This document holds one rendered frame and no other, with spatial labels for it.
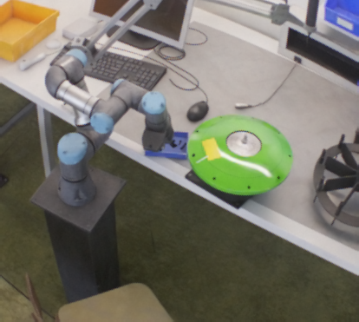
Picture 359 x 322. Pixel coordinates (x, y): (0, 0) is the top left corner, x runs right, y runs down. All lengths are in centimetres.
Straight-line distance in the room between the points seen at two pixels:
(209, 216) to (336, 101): 102
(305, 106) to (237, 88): 27
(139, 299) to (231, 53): 107
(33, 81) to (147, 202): 105
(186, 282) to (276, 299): 45
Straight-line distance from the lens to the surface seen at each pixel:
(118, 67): 217
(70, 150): 168
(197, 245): 278
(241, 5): 172
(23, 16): 261
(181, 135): 192
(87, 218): 177
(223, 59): 229
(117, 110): 156
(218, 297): 261
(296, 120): 207
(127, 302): 186
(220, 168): 161
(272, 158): 166
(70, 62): 167
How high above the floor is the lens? 223
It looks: 44 degrees down
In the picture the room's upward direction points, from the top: 4 degrees clockwise
